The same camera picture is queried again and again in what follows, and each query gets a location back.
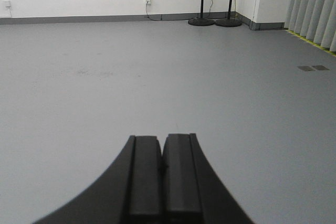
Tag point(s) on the grey vertical blinds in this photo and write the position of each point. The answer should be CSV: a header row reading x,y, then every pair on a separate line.
x,y
313,20

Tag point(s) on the grey floor outlet plates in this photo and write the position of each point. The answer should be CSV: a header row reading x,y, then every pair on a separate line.
x,y
313,68

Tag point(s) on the black pedestal fan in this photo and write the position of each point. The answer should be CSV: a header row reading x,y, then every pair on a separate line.
x,y
201,21
230,20

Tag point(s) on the black pedestal fan left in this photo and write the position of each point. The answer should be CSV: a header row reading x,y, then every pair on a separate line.
x,y
201,21

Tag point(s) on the white wall switch box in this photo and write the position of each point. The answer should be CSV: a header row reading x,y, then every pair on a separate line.
x,y
7,4

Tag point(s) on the black pedestal fan right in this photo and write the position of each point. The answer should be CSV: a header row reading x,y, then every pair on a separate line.
x,y
230,20

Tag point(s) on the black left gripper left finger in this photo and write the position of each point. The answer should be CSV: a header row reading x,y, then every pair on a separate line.
x,y
129,191

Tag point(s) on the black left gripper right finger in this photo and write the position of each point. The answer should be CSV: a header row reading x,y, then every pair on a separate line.
x,y
193,193

